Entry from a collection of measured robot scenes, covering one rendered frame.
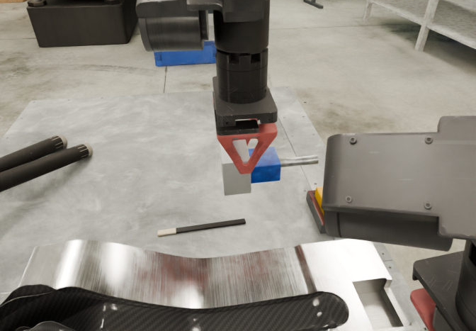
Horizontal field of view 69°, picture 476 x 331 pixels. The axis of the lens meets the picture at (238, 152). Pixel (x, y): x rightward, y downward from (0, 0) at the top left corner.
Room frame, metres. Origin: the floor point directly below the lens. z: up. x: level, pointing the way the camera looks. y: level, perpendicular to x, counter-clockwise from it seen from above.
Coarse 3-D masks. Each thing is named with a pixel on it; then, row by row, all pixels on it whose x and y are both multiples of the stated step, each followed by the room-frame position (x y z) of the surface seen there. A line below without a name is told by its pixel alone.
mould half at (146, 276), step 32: (32, 256) 0.22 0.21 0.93; (64, 256) 0.22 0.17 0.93; (96, 256) 0.22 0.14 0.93; (128, 256) 0.23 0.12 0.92; (160, 256) 0.24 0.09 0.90; (224, 256) 0.26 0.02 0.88; (256, 256) 0.26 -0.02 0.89; (288, 256) 0.26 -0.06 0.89; (320, 256) 0.25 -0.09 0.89; (352, 256) 0.25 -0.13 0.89; (96, 288) 0.19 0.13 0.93; (128, 288) 0.20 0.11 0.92; (160, 288) 0.20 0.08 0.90; (192, 288) 0.21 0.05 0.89; (224, 288) 0.22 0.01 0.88; (256, 288) 0.22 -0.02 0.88; (288, 288) 0.21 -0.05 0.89; (320, 288) 0.21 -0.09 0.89; (352, 288) 0.21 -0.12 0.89; (352, 320) 0.18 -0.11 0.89
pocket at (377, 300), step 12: (360, 288) 0.22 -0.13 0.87; (372, 288) 0.22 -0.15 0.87; (384, 288) 0.22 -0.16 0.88; (360, 300) 0.22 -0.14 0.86; (372, 300) 0.22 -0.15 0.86; (384, 300) 0.22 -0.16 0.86; (396, 300) 0.21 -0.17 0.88; (372, 312) 0.20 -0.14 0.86; (384, 312) 0.20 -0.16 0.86; (396, 312) 0.19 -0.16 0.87; (372, 324) 0.19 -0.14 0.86; (384, 324) 0.19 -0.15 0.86; (396, 324) 0.19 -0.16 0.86; (408, 324) 0.18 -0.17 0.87
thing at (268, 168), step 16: (240, 144) 0.38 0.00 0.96; (224, 160) 0.34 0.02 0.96; (272, 160) 0.36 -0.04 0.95; (288, 160) 0.37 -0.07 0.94; (304, 160) 0.37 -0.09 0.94; (224, 176) 0.34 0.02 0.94; (240, 176) 0.34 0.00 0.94; (256, 176) 0.35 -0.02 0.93; (272, 176) 0.35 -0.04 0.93; (224, 192) 0.34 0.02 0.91; (240, 192) 0.34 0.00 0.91
